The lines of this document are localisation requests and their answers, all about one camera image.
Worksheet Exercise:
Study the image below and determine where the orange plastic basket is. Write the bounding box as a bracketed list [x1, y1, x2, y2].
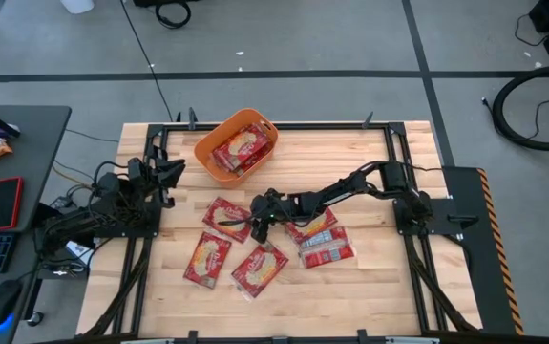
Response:
[192, 107, 280, 189]

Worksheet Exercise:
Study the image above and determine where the dark grey desk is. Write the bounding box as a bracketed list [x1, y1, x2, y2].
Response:
[0, 104, 73, 344]

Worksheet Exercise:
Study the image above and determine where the thick black hose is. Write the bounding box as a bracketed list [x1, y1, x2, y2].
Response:
[491, 63, 549, 152]

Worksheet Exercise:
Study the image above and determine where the red smartphone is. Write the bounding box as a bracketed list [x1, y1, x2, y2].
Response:
[0, 176, 25, 233]

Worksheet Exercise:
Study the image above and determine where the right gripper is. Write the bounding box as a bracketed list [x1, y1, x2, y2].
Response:
[249, 187, 287, 245]

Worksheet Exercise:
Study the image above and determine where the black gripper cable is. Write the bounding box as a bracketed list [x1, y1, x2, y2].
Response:
[218, 215, 256, 228]

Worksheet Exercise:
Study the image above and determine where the coiled black cable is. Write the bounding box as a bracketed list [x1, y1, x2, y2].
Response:
[154, 0, 193, 31]

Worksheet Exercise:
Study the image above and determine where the thin black cable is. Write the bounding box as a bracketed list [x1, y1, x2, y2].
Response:
[480, 89, 549, 142]

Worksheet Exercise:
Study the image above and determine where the long black floor cable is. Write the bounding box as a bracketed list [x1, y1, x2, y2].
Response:
[119, 0, 176, 122]

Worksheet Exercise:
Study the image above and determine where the black castor wheel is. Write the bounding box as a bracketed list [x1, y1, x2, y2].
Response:
[26, 310, 46, 329]

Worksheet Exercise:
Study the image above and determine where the red popcorn bag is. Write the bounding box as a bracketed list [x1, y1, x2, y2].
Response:
[283, 207, 340, 245]
[211, 127, 271, 169]
[201, 195, 254, 245]
[297, 226, 356, 269]
[235, 122, 269, 138]
[233, 142, 275, 176]
[229, 241, 290, 302]
[181, 230, 233, 290]

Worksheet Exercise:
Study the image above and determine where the black computer mouse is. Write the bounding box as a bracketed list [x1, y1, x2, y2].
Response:
[0, 278, 25, 332]

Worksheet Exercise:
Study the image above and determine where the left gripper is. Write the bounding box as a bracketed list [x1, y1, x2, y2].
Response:
[128, 156, 187, 209]

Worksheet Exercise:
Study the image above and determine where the black panel with hazard stripe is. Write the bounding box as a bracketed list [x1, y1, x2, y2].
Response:
[442, 166, 526, 336]

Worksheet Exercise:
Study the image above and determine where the white bucket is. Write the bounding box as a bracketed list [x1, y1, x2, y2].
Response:
[58, 0, 96, 15]

